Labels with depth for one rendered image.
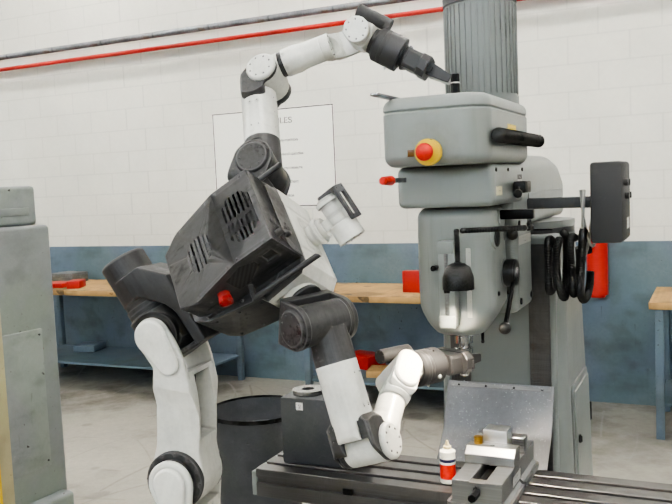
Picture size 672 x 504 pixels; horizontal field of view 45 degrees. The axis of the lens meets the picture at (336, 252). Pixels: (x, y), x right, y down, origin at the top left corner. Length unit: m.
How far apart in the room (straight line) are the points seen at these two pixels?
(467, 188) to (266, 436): 2.19
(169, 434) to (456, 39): 1.26
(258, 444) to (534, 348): 1.78
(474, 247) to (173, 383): 0.78
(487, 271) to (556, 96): 4.38
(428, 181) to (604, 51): 4.41
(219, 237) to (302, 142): 5.26
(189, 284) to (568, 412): 1.24
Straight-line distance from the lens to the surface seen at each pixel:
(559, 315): 2.45
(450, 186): 1.94
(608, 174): 2.20
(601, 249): 6.11
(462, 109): 1.84
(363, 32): 2.06
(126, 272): 1.98
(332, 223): 1.82
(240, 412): 4.27
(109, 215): 8.17
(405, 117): 1.88
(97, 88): 8.26
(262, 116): 2.03
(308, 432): 2.29
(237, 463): 3.93
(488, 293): 2.00
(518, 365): 2.48
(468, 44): 2.25
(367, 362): 6.42
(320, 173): 6.89
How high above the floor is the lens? 1.70
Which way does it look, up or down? 5 degrees down
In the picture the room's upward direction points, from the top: 3 degrees counter-clockwise
